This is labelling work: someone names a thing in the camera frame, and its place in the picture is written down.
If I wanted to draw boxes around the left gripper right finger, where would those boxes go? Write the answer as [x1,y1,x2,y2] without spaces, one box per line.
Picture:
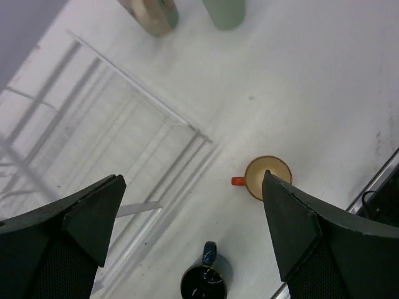
[262,171,398,298]

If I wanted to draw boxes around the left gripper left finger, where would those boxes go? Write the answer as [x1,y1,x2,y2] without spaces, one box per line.
[1,174,126,298]

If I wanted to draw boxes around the orange cup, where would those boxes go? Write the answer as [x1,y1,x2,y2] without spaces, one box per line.
[231,155,293,201]

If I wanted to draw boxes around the dark blue mug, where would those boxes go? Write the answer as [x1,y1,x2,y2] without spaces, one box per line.
[180,241,233,299]

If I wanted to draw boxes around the cream coral pattern mug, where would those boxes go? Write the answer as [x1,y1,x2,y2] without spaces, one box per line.
[118,0,179,37]

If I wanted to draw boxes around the green plastic cup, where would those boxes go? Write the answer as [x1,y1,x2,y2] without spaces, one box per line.
[203,0,246,31]

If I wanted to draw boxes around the white wire dish rack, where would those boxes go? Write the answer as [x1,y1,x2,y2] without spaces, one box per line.
[1,31,213,298]

